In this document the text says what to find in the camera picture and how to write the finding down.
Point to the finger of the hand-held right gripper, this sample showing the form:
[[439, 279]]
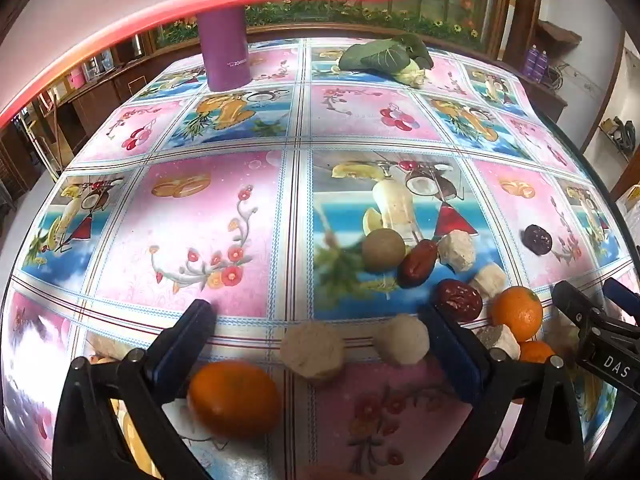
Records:
[[622, 292], [575, 307]]

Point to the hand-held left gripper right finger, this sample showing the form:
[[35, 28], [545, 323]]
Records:
[[450, 360]]

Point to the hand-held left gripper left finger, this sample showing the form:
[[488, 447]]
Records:
[[175, 375]]

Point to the beige peeled root chunk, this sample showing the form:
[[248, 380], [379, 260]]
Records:
[[312, 355], [456, 251], [487, 280], [497, 341], [402, 340]]

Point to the small orange tangerine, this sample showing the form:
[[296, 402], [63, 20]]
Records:
[[535, 352]]

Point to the large orange tangerine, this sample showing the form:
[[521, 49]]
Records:
[[235, 400]]

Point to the dark red jujube date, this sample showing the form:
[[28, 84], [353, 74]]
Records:
[[459, 300]]

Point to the dark purple plum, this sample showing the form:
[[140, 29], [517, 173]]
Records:
[[537, 238]]

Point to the brown round longan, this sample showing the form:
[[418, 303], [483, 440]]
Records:
[[382, 251]]

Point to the yellow and black tool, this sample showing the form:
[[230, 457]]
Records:
[[620, 137]]

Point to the printed pink and blue tablecloth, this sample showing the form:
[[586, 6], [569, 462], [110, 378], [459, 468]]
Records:
[[225, 185]]

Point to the purple bottle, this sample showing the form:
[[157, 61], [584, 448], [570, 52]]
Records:
[[531, 62], [541, 65]]

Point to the wooden corner shelf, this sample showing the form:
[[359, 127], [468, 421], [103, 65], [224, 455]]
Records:
[[540, 20]]

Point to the wooden cabinet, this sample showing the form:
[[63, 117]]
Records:
[[100, 90]]

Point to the leafy green vegetable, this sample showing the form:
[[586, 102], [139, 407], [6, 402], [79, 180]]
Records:
[[375, 55]]

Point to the purple cylindrical cup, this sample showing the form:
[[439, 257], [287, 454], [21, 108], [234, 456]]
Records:
[[225, 50]]

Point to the floral wall picture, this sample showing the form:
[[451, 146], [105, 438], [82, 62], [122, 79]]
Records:
[[425, 0]]

